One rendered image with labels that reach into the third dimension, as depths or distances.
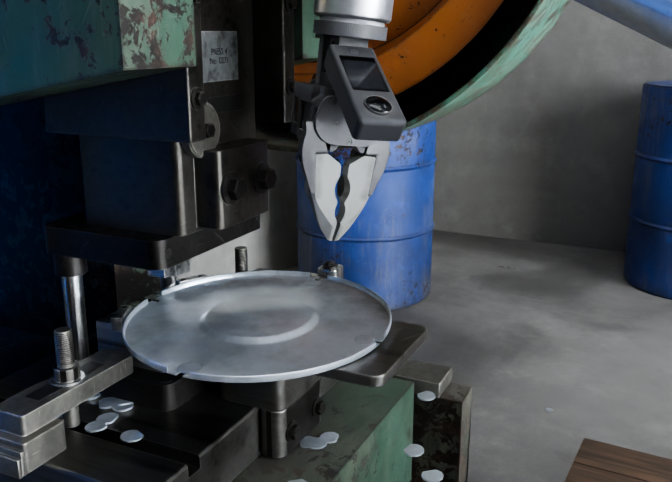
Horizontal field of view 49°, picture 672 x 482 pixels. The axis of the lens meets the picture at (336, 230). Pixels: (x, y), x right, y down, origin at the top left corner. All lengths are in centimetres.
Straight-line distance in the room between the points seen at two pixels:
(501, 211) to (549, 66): 80
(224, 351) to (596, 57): 339
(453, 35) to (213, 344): 52
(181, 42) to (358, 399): 50
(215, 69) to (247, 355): 29
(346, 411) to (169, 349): 26
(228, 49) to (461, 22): 35
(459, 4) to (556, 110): 302
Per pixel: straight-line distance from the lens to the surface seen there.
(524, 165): 409
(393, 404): 95
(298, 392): 83
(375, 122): 64
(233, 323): 81
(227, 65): 81
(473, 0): 103
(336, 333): 79
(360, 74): 69
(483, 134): 412
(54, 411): 77
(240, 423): 79
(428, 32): 104
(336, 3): 71
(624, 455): 150
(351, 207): 74
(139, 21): 63
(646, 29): 72
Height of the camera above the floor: 109
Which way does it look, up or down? 15 degrees down
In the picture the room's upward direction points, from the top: straight up
